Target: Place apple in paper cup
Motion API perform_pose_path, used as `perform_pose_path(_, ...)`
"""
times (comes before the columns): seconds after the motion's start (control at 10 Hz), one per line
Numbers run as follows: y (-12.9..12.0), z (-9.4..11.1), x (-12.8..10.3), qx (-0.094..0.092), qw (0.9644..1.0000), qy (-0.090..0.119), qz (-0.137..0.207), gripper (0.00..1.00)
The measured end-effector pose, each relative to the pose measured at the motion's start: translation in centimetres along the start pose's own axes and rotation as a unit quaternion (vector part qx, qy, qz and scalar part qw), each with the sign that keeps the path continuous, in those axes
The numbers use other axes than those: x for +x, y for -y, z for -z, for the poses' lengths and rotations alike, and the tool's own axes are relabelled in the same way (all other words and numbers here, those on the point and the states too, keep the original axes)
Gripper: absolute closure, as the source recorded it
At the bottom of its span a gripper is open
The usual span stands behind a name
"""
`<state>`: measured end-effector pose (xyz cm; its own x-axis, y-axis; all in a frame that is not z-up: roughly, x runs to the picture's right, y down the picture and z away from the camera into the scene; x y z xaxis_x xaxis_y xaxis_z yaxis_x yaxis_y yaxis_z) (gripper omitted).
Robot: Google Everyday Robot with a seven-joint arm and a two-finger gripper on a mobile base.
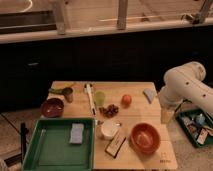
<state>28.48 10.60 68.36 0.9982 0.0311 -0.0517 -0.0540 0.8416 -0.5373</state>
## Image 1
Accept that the orange bowl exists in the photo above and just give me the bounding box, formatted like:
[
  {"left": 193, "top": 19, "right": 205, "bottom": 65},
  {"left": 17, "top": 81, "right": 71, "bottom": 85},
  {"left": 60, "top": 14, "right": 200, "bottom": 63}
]
[{"left": 130, "top": 123, "right": 161, "bottom": 155}]

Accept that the white paper cup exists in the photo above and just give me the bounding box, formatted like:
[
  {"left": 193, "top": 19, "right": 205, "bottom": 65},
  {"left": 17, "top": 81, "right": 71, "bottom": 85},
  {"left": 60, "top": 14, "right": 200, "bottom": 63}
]
[{"left": 101, "top": 120, "right": 118, "bottom": 140}]

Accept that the green plastic tray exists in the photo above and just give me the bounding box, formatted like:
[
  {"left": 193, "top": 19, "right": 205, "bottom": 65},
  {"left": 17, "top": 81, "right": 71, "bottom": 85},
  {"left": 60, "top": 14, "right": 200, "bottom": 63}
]
[{"left": 22, "top": 118, "right": 95, "bottom": 171}]

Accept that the blue grey sponge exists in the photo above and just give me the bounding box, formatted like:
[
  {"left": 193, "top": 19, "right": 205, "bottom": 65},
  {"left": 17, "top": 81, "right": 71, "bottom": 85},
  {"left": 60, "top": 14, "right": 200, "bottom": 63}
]
[{"left": 69, "top": 123, "right": 84, "bottom": 144}]

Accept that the orange apple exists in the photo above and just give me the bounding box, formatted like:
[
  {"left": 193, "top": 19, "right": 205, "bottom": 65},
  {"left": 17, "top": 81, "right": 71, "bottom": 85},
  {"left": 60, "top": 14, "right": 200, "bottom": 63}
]
[{"left": 121, "top": 94, "right": 132, "bottom": 107}]

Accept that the green plastic cup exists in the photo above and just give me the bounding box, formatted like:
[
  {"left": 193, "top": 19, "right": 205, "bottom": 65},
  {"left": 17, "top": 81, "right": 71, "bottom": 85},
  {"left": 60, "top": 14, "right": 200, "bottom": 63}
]
[{"left": 94, "top": 91, "right": 105, "bottom": 106}]

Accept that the metal measuring cup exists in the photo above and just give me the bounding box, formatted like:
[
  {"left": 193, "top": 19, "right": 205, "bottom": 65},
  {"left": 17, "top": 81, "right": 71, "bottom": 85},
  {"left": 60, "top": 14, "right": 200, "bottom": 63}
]
[{"left": 62, "top": 88, "right": 73, "bottom": 103}]

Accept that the grey folded cloth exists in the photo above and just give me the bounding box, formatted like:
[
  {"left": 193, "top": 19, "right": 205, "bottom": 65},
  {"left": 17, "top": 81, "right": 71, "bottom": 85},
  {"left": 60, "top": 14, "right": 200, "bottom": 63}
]
[{"left": 143, "top": 88, "right": 156, "bottom": 103}]

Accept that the black wooden block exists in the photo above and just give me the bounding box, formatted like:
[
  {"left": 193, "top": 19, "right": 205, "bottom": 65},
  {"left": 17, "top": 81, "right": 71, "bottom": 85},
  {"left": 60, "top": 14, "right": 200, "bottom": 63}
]
[{"left": 105, "top": 135, "right": 126, "bottom": 158}]

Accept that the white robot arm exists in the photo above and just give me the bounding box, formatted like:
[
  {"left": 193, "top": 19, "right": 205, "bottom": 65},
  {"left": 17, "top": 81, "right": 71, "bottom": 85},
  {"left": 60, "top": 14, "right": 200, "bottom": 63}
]
[{"left": 158, "top": 61, "right": 213, "bottom": 124}]

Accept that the green bin with items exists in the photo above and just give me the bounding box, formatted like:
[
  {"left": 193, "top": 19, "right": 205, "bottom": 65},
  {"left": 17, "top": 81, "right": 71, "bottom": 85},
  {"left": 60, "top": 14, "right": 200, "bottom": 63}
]
[{"left": 176, "top": 109, "right": 213, "bottom": 148}]

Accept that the dark red bowl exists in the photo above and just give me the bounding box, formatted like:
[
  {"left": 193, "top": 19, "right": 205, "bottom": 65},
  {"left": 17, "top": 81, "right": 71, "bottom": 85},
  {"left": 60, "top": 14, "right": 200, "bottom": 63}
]
[{"left": 40, "top": 98, "right": 64, "bottom": 118}]

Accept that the bunch of dark grapes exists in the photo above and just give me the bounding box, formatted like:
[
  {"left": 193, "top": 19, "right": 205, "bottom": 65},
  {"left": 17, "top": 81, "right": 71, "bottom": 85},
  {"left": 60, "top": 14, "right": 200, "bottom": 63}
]
[{"left": 99, "top": 104, "right": 119, "bottom": 118}]

